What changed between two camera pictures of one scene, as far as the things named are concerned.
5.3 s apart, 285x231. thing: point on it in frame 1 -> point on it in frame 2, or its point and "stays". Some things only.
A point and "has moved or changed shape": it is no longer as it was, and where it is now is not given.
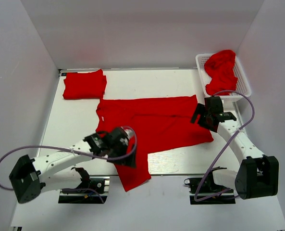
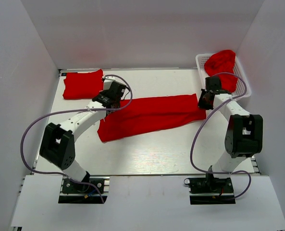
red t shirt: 160,123 has moved or changed shape
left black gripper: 130,162 -> 103,92
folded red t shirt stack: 85,85 stays
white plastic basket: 242,88 stays
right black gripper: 201,109 -> 201,104
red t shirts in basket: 219,67 stays
